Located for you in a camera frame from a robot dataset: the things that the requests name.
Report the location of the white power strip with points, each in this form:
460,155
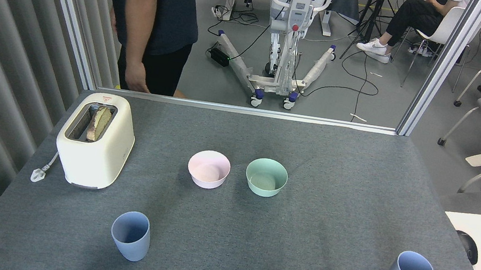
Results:
221,11

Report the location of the cream white toaster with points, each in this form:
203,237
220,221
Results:
93,163

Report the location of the toasted bread slice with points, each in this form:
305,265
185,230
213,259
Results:
100,123

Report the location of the seated person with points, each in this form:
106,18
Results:
410,17

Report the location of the black computer mouse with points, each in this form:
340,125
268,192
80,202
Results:
469,247

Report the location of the standing person's right forearm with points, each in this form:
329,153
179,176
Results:
135,40

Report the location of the black tripod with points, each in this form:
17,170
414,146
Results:
373,12

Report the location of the black power box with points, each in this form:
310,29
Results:
219,56

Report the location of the silver frame rail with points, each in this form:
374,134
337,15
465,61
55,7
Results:
248,110

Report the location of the standing person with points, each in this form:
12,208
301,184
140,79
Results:
165,2

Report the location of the silver frame post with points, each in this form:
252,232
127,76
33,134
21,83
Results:
442,69
71,17

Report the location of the pink plastic bowl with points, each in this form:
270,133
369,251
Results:
207,181

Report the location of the green plastic bowl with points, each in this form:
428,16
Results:
264,189

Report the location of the standing person's right hand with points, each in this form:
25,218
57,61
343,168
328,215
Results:
136,78

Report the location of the white chair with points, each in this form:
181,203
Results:
444,27

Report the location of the white stand on wheels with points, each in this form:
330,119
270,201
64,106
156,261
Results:
296,15

